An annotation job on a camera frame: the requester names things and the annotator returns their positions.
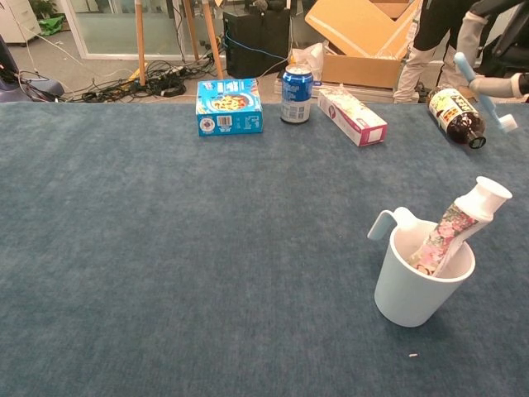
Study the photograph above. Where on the white cabinet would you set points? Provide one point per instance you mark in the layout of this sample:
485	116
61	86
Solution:
16	20

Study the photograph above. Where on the white plastic bag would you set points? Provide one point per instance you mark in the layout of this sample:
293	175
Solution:
310	55

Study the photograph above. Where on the open cardboard box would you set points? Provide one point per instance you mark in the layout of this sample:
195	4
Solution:
355	66

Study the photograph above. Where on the wooden stand leg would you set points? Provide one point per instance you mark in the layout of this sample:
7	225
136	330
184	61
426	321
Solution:
141	41
191	29
211	37

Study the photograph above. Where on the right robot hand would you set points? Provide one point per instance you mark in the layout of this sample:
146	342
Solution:
500	87

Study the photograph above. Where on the blue soda can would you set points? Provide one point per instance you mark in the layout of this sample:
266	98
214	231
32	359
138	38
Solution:
296	95

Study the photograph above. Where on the dark tea bottle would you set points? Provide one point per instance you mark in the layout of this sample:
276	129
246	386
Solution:
450	109

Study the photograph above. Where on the green potted plant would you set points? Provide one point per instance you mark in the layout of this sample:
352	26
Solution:
43	6

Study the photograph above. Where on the light blue hooked cup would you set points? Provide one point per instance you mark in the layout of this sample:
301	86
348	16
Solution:
409	289

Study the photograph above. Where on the blue cookie box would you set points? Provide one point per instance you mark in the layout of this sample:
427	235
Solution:
229	107

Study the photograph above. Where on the light blue toothbrush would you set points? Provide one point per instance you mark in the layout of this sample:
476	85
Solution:
494	108

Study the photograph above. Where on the person in grey trousers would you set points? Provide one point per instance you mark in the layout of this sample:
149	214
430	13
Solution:
413	70

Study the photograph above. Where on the floral toothpaste carton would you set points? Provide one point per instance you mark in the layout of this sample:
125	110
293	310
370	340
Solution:
351	116

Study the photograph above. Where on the white framed glass partition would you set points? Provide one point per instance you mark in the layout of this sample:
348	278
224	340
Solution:
111	29

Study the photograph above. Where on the black equipment case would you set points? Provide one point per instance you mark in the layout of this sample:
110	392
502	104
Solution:
256	41

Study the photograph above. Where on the blue table mat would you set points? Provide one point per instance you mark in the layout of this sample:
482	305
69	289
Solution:
124	248

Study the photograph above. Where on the dark blue machine base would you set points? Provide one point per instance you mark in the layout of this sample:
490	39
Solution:
37	89

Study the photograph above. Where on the green bag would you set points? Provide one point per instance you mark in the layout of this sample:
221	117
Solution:
51	25

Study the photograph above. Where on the floral toothpaste tube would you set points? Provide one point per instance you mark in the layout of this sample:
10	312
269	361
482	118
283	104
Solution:
483	198

